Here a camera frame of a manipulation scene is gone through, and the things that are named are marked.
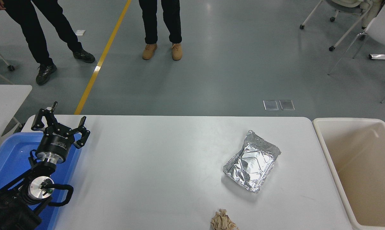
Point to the crumpled tan paper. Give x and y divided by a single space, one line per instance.
222 222

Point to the foil tray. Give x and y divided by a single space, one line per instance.
250 166

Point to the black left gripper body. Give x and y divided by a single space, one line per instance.
56 142

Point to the large pale bin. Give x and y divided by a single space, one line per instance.
358 172

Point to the metal floor plate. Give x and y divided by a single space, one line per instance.
270 105
287 104

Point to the white chair with metal legs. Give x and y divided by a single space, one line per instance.
384 30

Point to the yellow floor tape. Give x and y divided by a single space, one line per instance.
90 83

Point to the blue plastic tray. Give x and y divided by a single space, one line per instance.
10 159

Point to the white side table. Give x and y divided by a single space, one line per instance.
4 102

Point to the silver metal bar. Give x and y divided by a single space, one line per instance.
382 57

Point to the grey office chair with castors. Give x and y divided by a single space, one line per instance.
342 2

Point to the person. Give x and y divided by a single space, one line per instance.
149 19
26 19

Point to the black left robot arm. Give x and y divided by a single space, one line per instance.
7 207

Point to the chair base with castor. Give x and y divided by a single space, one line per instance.
10 67

